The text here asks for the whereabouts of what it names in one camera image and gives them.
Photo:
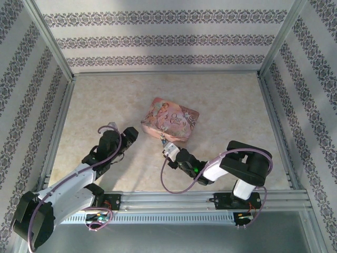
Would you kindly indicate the small blue gold padlock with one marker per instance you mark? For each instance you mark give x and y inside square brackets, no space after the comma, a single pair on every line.
[163,139]

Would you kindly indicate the pink picture tin box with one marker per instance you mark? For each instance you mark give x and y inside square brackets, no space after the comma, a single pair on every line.
[171,118]

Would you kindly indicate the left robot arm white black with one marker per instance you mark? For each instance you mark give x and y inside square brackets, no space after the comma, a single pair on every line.
[71,179]

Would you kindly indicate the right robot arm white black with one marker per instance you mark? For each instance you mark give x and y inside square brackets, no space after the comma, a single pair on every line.
[216,171]

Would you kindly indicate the long aluminium mounting beam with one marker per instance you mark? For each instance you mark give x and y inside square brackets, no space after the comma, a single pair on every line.
[168,203]

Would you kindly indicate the grey metal sheet panel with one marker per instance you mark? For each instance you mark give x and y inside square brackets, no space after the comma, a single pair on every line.
[168,239]

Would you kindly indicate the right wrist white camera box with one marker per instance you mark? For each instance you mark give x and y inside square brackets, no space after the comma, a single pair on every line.
[171,151]

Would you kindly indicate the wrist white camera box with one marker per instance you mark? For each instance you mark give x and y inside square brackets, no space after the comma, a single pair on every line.
[171,151]
[112,124]

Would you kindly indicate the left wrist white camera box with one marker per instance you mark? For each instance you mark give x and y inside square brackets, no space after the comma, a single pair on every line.
[112,124]

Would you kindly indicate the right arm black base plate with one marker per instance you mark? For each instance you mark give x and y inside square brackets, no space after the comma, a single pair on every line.
[223,200]

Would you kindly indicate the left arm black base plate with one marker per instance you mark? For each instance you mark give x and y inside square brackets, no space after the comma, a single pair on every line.
[113,202]

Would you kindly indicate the aluminium frame side rail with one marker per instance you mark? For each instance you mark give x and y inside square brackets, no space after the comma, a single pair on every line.
[63,110]
[270,105]

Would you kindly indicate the aluminium frame rear rail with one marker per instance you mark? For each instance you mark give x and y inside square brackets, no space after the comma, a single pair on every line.
[166,73]

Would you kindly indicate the aluminium frame corner post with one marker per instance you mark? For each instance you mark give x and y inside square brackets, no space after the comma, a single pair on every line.
[50,39]
[280,39]

